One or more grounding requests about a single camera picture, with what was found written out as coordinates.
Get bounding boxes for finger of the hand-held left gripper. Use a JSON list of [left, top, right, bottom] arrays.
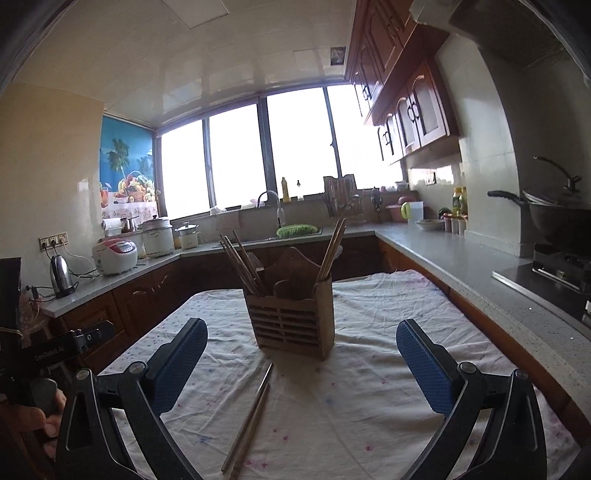
[[76, 321, 116, 356]]

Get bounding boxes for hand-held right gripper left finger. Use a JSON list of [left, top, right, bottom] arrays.
[[55, 318, 209, 480]]

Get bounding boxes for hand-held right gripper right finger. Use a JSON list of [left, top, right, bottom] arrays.
[[396, 319, 555, 480]]

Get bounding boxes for metal chopstick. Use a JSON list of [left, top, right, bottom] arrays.
[[232, 382, 271, 479], [222, 362, 274, 472]]

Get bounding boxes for bundle of wooden chopsticks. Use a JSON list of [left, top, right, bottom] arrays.
[[219, 230, 270, 297]]

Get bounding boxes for wooden utensil holder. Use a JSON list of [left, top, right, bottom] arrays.
[[244, 247, 334, 361]]

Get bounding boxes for brown wooden chopstick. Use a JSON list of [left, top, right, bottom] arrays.
[[320, 220, 345, 282], [325, 224, 347, 280], [315, 219, 342, 282]]

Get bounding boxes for person's left hand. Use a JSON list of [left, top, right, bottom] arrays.
[[0, 403, 66, 446]]

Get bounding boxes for steel electric kettle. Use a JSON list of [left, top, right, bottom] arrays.
[[49, 253, 79, 299]]

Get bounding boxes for white and red rice cooker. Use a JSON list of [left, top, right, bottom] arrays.
[[92, 237, 140, 277]]

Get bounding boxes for floral tablecloth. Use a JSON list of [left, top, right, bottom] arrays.
[[95, 271, 580, 480]]

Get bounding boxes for large white cooker pot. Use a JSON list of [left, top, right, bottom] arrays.
[[139, 215, 175, 258]]

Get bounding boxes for small white electric pot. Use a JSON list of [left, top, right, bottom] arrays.
[[174, 222, 204, 250]]

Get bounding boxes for kitchen sink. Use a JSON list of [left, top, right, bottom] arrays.
[[212, 233, 324, 248]]

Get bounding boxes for white cloth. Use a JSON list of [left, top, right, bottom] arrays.
[[209, 205, 241, 227]]

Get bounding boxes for clear pitcher with green lid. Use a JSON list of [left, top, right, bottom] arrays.
[[400, 200, 426, 225]]

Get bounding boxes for pink plastic basin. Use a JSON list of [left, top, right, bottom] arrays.
[[385, 197, 411, 223]]

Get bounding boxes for gas stove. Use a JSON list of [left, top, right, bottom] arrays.
[[491, 242, 591, 325]]

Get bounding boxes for green plastic basket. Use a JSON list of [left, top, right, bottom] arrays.
[[276, 223, 321, 240]]

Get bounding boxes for kitchen faucet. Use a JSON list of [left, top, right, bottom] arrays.
[[256, 189, 286, 230]]

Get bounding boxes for fruit print window poster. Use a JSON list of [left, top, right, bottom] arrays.
[[100, 115, 159, 219]]

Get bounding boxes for knife and utensil rack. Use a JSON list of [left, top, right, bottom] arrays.
[[321, 174, 363, 225]]

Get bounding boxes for black wok with lid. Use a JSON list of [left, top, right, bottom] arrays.
[[486, 155, 591, 251]]

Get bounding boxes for kitchen window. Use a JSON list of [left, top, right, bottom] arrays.
[[154, 85, 405, 219]]

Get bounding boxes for wooden upper cabinets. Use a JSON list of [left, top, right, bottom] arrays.
[[345, 0, 461, 165]]

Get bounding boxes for range hood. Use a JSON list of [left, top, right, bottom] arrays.
[[410, 0, 591, 71]]

